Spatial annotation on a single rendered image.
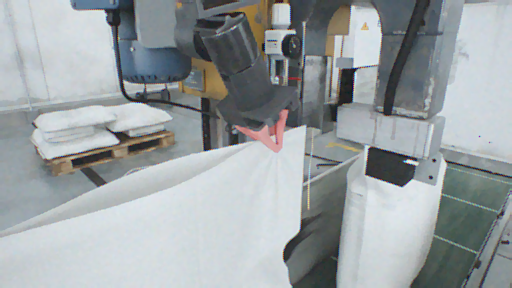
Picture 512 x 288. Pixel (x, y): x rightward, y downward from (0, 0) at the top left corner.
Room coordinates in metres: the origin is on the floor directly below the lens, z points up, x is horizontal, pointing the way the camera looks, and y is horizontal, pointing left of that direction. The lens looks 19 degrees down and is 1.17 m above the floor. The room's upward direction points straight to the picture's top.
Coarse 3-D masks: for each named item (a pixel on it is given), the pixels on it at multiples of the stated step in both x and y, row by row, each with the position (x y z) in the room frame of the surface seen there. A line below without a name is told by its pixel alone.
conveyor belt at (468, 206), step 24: (456, 168) 1.78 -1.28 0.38; (456, 192) 1.47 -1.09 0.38; (480, 192) 1.47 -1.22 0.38; (504, 192) 1.47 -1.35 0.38; (456, 216) 1.24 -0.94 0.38; (480, 216) 1.24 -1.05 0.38; (432, 240) 1.06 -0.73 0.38; (456, 240) 1.06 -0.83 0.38; (480, 240) 1.06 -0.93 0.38; (336, 264) 0.92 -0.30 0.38; (432, 264) 0.92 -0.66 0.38; (456, 264) 0.92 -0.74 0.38
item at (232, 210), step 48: (240, 144) 0.40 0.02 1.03; (288, 144) 0.46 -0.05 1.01; (96, 192) 0.27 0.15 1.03; (144, 192) 0.31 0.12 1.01; (192, 192) 0.29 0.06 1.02; (240, 192) 0.37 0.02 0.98; (288, 192) 0.46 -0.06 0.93; (0, 240) 0.19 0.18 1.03; (48, 240) 0.20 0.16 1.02; (96, 240) 0.22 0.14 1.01; (144, 240) 0.25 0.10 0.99; (192, 240) 0.28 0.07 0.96; (240, 240) 0.36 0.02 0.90; (288, 240) 0.46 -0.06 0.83
